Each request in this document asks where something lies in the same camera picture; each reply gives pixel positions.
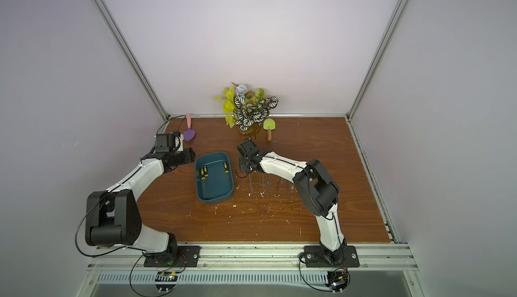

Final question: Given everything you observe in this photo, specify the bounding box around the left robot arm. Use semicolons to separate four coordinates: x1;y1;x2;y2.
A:
81;131;195;259

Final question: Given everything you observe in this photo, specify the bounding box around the green trowel wooden handle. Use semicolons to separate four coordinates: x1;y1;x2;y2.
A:
263;119;276;141

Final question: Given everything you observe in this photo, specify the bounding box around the potted artificial plant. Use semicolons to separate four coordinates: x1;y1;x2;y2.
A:
214;83;279;135

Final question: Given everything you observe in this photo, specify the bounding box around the left controller board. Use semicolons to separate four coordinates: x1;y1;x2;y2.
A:
154;271;179;296

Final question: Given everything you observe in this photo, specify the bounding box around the right controller board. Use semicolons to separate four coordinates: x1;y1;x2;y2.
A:
326;270;351;294

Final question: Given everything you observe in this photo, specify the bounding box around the teal plastic storage box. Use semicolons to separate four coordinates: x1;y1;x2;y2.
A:
195;151;234;205

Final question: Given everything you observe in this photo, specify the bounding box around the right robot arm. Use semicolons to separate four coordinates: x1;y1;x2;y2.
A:
237;139;347;265

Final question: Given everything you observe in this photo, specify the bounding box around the controller board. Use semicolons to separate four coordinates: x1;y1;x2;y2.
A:
326;270;351;294
154;271;179;296

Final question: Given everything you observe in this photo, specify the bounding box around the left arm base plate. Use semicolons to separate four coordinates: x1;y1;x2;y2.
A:
144;245;201;268

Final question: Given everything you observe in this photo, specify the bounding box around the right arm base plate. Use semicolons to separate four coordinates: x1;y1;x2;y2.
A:
299;245;360;268

